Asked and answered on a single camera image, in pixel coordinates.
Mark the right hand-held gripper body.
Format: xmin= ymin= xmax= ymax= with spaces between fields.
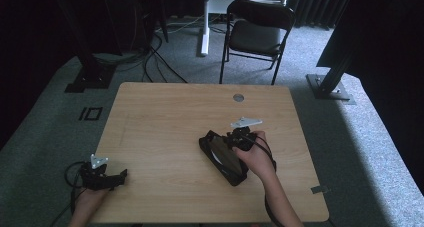
xmin=225 ymin=116 xmax=264 ymax=153

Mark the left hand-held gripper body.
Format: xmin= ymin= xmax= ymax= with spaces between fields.
xmin=79 ymin=153 xmax=117 ymax=191

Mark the black zip pouch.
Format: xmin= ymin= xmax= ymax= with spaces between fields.
xmin=198 ymin=129 xmax=250 ymax=188

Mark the person's left hand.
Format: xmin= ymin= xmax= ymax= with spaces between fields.
xmin=72 ymin=187 xmax=111 ymax=218

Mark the person's right hand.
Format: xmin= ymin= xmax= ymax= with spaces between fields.
xmin=231 ymin=130 xmax=278 ymax=181

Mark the grey tape piece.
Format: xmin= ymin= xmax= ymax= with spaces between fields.
xmin=310 ymin=185 xmax=330 ymax=195

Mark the black metal stand with base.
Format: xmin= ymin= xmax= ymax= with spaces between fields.
xmin=49 ymin=0 xmax=117 ymax=94
xmin=305 ymin=0 xmax=357 ymax=106

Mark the black folding chair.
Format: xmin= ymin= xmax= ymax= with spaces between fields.
xmin=218 ymin=0 xmax=297 ymax=86

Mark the dark curtain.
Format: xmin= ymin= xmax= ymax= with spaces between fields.
xmin=233 ymin=0 xmax=356 ymax=30

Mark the dark equipment rack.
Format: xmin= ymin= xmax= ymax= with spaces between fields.
xmin=99 ymin=0 xmax=169 ymax=54

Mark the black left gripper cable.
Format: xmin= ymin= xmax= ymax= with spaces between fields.
xmin=49 ymin=160 xmax=86 ymax=227

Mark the black floor cable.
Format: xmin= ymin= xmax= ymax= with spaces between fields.
xmin=142 ymin=33 xmax=189 ymax=85

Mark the white floor cable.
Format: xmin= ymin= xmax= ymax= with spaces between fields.
xmin=155 ymin=14 xmax=205 ymax=35

